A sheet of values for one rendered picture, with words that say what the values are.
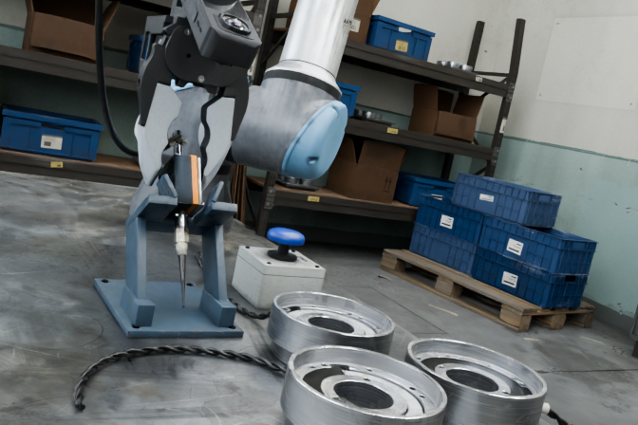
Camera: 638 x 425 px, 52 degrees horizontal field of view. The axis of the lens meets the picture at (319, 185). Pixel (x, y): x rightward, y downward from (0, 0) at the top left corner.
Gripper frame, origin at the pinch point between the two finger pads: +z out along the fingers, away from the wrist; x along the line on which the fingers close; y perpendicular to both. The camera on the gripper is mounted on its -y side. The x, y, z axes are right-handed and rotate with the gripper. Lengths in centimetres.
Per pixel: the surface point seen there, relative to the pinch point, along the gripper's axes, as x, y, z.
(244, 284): -9.8, 2.2, 10.6
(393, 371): -10.2, -22.7, 8.6
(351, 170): -240, 328, 28
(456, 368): -17.2, -21.8, 9.0
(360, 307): -15.2, -10.8, 8.2
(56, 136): -44, 330, 35
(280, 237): -11.9, 0.5, 5.0
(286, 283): -12.4, -1.6, 9.1
